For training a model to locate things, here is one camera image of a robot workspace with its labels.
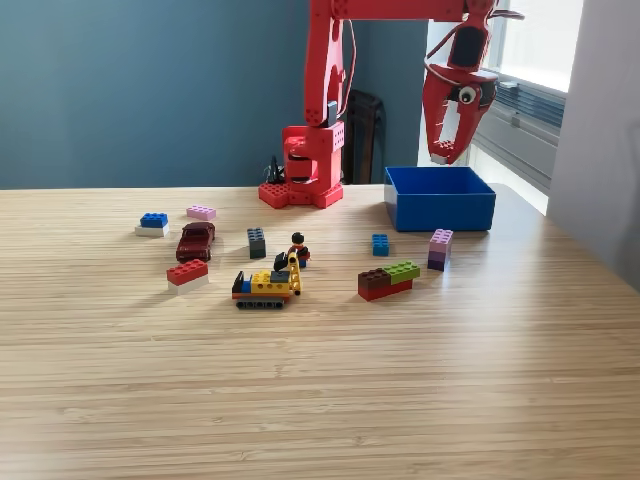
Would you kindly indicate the red on white brick stack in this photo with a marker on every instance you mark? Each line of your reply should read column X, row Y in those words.
column 187, row 274
column 440, row 156

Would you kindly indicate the blue plastic bin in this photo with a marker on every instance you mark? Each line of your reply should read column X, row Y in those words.
column 440, row 212

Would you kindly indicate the grey window vent unit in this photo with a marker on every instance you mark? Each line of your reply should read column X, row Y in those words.
column 520, row 120

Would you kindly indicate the black chair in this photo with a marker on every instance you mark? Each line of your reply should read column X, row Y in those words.
column 365, row 135

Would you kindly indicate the pink and purple brick stack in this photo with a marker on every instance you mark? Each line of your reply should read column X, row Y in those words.
column 440, row 250

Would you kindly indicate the small blue brick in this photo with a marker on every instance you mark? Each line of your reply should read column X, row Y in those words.
column 381, row 245

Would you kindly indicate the black clamp behind base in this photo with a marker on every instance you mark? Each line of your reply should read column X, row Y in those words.
column 275, row 172

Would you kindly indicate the brown green red brick stack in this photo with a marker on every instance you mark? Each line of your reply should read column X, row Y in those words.
column 385, row 282

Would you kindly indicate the toy figure with red shirt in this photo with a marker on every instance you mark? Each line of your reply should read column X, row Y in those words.
column 298, row 245

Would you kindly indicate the dark grey brick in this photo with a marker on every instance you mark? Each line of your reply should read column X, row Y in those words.
column 256, row 244

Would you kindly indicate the small yellow toy digger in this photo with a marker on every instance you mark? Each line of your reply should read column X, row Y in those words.
column 265, row 286

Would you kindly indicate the dark red toy car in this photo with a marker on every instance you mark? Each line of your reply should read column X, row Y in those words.
column 194, row 242

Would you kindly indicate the blue on white brick stack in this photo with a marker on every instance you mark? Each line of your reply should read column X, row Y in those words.
column 152, row 221

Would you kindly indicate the white window frame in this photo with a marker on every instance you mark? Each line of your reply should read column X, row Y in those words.
column 505, row 60

